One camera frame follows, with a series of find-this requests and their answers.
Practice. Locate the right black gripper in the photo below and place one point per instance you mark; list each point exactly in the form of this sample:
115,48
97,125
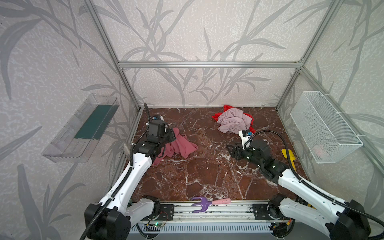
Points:
241,151

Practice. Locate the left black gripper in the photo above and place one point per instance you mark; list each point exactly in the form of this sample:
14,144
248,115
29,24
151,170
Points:
169,135

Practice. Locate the dark pink cloth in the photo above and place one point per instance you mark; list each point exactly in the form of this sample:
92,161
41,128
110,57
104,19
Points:
180,146

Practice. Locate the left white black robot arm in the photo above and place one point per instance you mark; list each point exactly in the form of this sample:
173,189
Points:
113,217

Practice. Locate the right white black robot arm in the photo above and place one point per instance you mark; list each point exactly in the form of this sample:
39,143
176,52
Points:
334,217

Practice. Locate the light mauve cloth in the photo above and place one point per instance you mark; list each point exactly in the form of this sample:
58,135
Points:
234,120

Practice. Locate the red cloth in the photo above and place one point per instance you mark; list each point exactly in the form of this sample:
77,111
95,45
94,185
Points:
228,112

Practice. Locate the purple pink garden fork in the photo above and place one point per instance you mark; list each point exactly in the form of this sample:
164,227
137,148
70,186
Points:
204,203

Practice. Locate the small green circuit board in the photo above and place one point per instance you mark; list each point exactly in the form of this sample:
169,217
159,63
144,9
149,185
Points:
156,224

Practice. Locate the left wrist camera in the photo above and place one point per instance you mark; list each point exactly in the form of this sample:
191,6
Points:
157,117

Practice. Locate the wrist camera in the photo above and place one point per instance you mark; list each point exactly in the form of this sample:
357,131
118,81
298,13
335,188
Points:
157,117
245,135

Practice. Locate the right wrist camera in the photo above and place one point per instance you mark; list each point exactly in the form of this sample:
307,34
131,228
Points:
245,135

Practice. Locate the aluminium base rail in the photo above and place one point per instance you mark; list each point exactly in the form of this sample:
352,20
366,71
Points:
236,212

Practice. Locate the aluminium frame crossbar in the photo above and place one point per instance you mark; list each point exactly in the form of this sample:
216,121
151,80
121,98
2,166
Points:
207,64

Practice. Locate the clear plastic wall bin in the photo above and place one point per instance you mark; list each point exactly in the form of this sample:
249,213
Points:
79,137

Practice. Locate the white wire mesh basket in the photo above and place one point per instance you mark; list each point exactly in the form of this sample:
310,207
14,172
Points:
325,131

